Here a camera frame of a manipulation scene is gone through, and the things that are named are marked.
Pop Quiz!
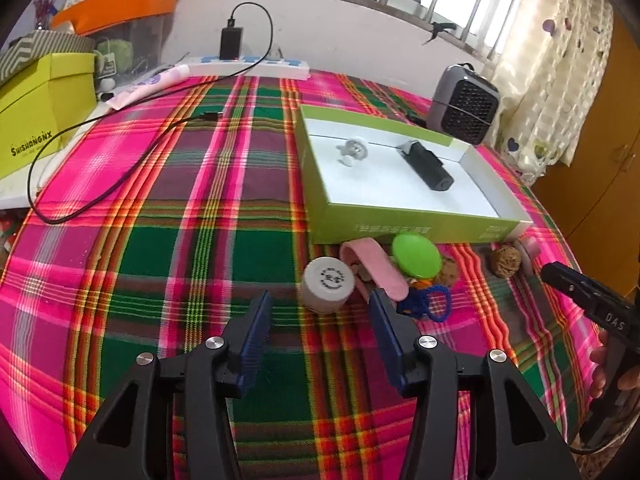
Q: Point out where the grey zigzag patterned box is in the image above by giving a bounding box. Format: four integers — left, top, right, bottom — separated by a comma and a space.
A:
0, 30, 96, 86

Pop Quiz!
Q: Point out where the white round earbud gadget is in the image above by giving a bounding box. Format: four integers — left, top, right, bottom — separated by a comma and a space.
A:
335, 137, 371, 167

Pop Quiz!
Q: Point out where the green round compact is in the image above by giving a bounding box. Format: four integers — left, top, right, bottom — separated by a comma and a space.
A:
391, 234, 443, 281

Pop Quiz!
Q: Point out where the yellow-green shoebox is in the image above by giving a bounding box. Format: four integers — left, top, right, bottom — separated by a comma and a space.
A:
0, 52, 99, 181

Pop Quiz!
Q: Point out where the black charger adapter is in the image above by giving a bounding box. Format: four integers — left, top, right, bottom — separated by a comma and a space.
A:
219, 25, 245, 61

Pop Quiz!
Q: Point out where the green plush toy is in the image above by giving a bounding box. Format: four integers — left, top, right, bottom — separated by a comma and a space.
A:
96, 37, 134, 74

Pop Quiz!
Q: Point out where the black clip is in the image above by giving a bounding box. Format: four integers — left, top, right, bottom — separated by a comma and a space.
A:
422, 21, 458, 44

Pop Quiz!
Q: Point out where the blue rope keyring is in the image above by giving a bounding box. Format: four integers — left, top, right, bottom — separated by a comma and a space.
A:
397, 284, 454, 322

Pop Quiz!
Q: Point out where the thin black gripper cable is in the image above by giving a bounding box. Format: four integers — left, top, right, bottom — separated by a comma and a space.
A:
569, 437, 603, 457

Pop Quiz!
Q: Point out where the orange bin lid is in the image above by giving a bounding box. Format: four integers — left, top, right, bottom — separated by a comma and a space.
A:
50, 0, 180, 37

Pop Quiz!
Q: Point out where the cream heart-print curtain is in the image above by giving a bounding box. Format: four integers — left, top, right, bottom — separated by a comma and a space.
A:
492, 0, 616, 182

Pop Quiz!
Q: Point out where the black electric shaver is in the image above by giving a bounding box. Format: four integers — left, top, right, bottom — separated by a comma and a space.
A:
397, 140, 456, 193

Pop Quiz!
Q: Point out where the white power strip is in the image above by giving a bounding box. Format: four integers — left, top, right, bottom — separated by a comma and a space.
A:
182, 55, 310, 81

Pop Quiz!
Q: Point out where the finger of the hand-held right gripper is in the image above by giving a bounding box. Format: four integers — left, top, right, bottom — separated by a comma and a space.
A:
540, 262, 609, 319

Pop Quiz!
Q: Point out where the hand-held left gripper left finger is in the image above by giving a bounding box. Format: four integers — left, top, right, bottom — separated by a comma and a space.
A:
60, 290, 274, 480

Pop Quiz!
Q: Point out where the black charging cable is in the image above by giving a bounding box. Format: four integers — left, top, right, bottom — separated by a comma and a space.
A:
27, 2, 274, 225

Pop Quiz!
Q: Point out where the pink tube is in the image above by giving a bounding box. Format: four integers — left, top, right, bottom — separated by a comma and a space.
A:
107, 65, 191, 110

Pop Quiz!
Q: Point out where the white round jar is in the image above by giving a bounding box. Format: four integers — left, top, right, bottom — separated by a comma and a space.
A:
301, 256, 357, 314

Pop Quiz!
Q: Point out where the clear plastic storage bin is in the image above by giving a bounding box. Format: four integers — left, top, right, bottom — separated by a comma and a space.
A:
75, 10, 177, 77

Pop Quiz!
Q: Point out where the lime green cardboard box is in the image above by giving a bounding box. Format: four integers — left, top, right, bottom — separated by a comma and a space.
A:
298, 105, 534, 246

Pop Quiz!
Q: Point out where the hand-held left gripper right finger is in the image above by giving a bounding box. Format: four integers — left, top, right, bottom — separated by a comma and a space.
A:
367, 288, 581, 480

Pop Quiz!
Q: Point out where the wooden wardrobe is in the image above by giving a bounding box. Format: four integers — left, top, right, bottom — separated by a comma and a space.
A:
532, 10, 640, 306

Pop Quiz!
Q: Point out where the person's right hand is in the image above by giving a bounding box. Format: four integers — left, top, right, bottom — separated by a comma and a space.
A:
589, 345, 640, 401

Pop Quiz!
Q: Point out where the plaid blanket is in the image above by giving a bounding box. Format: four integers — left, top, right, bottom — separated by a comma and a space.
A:
0, 72, 608, 480

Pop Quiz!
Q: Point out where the grey small heater fan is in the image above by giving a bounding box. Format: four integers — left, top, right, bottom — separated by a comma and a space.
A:
425, 63, 501, 147

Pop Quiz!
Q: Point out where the brown walnut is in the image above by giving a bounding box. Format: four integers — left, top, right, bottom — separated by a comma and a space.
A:
438, 257, 460, 286
489, 243, 524, 277

